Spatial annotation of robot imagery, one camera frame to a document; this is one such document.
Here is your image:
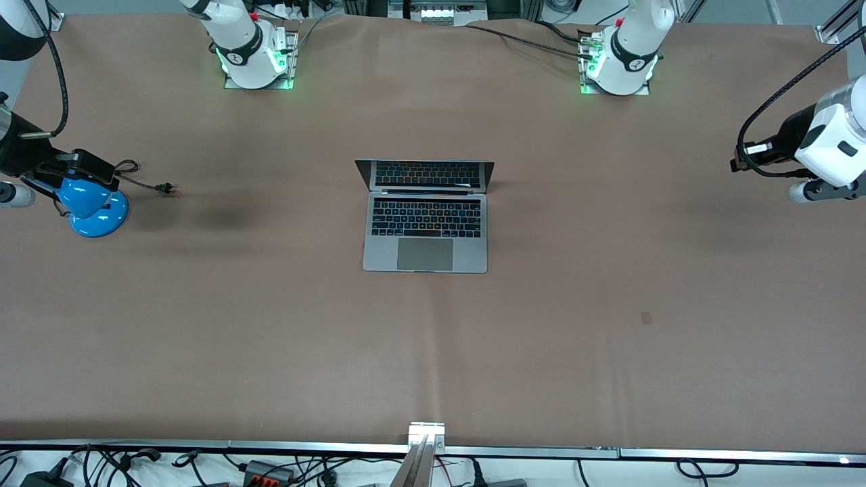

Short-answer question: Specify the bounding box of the silver grey laptop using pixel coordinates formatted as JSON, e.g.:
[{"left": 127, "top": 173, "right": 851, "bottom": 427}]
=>
[{"left": 355, "top": 159, "right": 495, "bottom": 275}]

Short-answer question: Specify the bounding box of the blue desk lamp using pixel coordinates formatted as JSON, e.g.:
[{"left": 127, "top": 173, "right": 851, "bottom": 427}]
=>
[{"left": 54, "top": 172, "right": 130, "bottom": 239}]

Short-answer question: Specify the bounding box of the brown table cover mat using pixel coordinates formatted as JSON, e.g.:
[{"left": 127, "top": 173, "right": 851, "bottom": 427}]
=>
[{"left": 0, "top": 14, "right": 866, "bottom": 454}]

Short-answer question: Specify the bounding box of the black power adapter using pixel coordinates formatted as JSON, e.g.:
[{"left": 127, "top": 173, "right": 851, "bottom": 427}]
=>
[{"left": 20, "top": 469, "right": 74, "bottom": 487}]

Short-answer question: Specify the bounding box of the grey box with orange connectors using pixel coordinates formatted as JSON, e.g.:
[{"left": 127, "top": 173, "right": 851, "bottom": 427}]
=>
[{"left": 242, "top": 459, "right": 296, "bottom": 485}]

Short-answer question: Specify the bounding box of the silver power strip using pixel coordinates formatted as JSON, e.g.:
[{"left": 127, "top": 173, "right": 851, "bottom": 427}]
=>
[{"left": 389, "top": 0, "right": 489, "bottom": 26}]

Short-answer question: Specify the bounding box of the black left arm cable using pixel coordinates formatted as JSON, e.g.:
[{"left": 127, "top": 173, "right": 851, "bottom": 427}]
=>
[{"left": 736, "top": 26, "right": 866, "bottom": 179}]

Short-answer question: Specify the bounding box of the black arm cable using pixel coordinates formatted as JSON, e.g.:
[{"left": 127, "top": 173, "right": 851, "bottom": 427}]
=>
[
  {"left": 736, "top": 26, "right": 866, "bottom": 179},
  {"left": 19, "top": 0, "right": 70, "bottom": 139}
]

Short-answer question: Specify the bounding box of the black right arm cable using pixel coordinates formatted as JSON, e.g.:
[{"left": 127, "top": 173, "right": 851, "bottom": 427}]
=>
[{"left": 19, "top": 0, "right": 70, "bottom": 139}]

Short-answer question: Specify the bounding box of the black lamp cable with plug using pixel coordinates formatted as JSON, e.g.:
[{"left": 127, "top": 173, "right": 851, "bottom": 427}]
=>
[{"left": 108, "top": 159, "right": 178, "bottom": 197}]

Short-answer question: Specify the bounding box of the aluminium frame profile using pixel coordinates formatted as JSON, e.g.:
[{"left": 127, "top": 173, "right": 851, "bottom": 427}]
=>
[{"left": 815, "top": 0, "right": 866, "bottom": 47}]

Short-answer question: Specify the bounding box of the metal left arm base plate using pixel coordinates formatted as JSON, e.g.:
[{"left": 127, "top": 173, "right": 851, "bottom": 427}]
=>
[{"left": 578, "top": 27, "right": 652, "bottom": 96}]

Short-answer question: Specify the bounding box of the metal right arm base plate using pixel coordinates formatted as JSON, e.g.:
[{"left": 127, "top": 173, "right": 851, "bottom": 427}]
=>
[{"left": 223, "top": 30, "right": 300, "bottom": 91}]

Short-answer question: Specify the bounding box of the short black table cable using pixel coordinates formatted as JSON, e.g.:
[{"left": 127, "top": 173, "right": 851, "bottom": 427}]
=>
[{"left": 538, "top": 20, "right": 583, "bottom": 43}]

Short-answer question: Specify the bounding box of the long black table cable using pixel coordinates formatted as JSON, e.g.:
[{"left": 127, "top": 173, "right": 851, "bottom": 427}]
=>
[{"left": 465, "top": 23, "right": 597, "bottom": 60}]

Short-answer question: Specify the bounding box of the black tangled cable bundle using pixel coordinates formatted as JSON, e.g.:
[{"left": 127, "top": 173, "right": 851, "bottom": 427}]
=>
[{"left": 66, "top": 444, "right": 164, "bottom": 487}]

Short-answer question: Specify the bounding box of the black looped floor cable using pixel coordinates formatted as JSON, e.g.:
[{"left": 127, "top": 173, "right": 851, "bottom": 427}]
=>
[{"left": 677, "top": 459, "right": 739, "bottom": 479}]

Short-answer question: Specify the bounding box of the aluminium table edge rail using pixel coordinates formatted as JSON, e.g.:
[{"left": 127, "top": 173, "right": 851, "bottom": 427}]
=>
[{"left": 0, "top": 438, "right": 866, "bottom": 466}]

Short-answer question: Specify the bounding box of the aluminium camera mount profile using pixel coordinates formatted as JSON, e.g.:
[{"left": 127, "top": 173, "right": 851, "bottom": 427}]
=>
[{"left": 405, "top": 421, "right": 447, "bottom": 487}]

